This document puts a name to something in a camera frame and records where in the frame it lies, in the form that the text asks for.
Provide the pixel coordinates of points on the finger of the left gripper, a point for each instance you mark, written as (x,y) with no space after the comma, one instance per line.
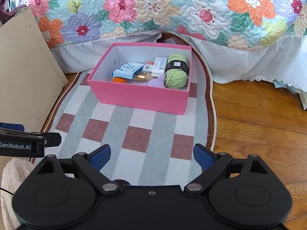
(16,127)
(12,138)

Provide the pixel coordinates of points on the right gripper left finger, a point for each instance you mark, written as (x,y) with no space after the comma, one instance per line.
(89,166)

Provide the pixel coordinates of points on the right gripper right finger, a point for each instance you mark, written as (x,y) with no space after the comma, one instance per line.
(213,166)

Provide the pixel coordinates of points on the orange makeup sponge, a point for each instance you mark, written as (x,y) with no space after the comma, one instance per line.
(119,80)

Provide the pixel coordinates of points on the purple plush toy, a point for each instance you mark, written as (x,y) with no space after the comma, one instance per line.
(156,82)

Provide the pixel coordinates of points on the green yarn ball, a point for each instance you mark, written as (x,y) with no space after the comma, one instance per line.
(176,72)

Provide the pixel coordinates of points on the blue white tissue pack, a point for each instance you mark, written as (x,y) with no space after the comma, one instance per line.
(127,70)

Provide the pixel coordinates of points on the gold cap foundation bottle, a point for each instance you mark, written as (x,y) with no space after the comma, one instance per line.
(143,77)

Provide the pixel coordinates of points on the small white tissue packet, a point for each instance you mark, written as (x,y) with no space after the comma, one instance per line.
(159,66)

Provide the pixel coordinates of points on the orange label cotton swab box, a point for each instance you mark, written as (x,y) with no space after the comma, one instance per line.
(148,66)

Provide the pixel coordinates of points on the white fluffy towel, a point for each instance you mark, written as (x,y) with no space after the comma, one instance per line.
(14,174)

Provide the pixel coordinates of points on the checkered cartoon rug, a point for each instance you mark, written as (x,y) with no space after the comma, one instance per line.
(147,147)

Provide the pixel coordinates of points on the pink storage box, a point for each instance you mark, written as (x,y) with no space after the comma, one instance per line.
(137,95)

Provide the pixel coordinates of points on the floral quilted bedspread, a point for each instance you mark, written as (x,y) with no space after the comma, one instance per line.
(239,39)

